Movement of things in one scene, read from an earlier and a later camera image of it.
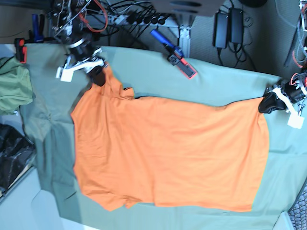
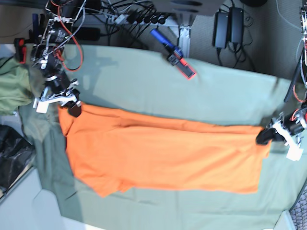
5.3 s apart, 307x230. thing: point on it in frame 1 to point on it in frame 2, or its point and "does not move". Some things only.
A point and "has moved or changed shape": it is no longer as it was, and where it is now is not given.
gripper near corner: (88, 60) to (49, 96)
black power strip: (135, 18) does not move
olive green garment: (16, 86) does not move
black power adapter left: (220, 30) does not move
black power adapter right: (236, 25) does not move
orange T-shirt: (128, 149) has moved or changed shape
